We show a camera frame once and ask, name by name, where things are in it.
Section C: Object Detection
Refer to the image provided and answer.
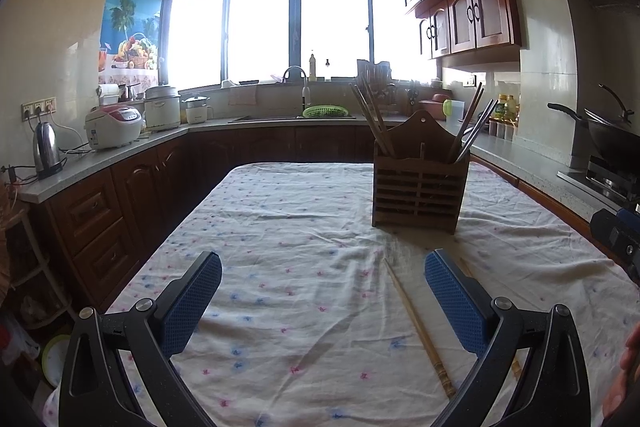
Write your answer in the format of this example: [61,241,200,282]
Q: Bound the fruit beach wall poster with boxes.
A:
[98,0,165,84]

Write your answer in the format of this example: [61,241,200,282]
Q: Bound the wooden utensil holder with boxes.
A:
[371,110,472,235]

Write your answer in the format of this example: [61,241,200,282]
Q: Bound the clear cup with green lid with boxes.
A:
[442,99,467,124]

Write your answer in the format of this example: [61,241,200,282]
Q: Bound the green plastic basket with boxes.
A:
[302,105,350,118]

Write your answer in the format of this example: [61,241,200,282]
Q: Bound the black wok with glass lid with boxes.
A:
[547,84,640,158]

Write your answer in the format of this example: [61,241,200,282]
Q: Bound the white dish cloth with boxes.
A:
[229,84,259,106]

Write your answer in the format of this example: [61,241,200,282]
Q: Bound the chrome faucet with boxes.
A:
[282,66,312,112]

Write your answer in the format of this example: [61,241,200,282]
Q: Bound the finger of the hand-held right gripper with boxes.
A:
[590,208,640,284]

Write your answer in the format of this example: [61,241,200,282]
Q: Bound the person's right hand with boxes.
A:
[602,324,640,419]

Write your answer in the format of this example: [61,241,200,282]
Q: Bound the steel electric kettle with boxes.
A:
[32,121,68,180]

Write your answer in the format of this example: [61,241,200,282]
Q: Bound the pink white rice cooker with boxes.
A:
[84,105,143,151]

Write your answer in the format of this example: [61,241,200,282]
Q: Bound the small white electric pot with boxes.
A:
[181,94,215,125]

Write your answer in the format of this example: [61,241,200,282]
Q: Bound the large kitchen window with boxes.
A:
[162,0,442,90]

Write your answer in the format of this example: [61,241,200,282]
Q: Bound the bunch of chopsticks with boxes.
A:
[350,82,499,164]

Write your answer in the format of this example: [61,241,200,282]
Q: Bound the large white steamer pot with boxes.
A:
[144,85,182,132]

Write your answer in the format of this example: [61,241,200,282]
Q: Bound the gas stove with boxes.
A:
[557,156,640,214]

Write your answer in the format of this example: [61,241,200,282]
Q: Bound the white green bowl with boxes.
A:
[41,334,74,389]

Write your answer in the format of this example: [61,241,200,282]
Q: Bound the wooden lower cabinets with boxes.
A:
[30,123,616,309]

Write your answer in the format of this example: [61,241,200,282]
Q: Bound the wire dish rack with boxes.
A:
[356,58,397,98]

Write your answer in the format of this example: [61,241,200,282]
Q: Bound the pink plastic basin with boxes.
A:
[419,94,453,116]

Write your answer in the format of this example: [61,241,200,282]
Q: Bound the floral tablecloth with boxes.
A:
[42,162,631,427]

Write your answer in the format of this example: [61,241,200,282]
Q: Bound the wooden shelf rack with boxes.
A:
[0,206,77,324]

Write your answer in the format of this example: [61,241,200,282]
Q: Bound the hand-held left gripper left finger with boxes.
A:
[59,251,223,427]

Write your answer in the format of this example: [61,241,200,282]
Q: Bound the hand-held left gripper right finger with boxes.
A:
[424,248,593,427]

